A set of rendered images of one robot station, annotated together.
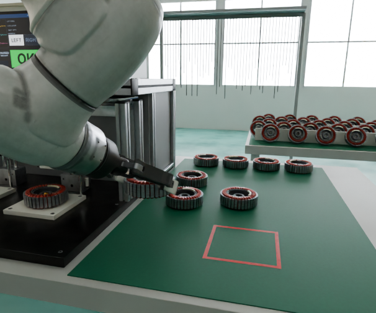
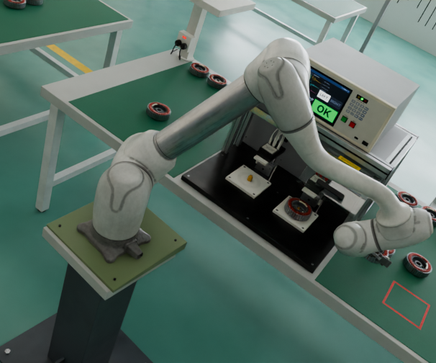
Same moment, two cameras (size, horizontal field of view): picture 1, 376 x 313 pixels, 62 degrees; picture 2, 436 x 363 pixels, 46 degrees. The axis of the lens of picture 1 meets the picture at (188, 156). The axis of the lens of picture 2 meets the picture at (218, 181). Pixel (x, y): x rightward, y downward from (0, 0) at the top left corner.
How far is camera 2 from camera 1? 1.38 m
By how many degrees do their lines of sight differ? 23
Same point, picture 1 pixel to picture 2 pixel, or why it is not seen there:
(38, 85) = (370, 243)
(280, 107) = not seen: outside the picture
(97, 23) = (405, 238)
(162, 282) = (360, 307)
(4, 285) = (280, 267)
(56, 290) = (307, 284)
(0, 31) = (315, 83)
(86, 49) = (395, 241)
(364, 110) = not seen: outside the picture
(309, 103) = not seen: outside the picture
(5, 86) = (361, 243)
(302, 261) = (433, 331)
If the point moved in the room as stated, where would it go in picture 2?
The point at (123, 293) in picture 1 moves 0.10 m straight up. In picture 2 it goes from (341, 304) to (354, 286)
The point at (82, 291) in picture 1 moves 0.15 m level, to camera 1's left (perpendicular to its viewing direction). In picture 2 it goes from (321, 292) to (283, 272)
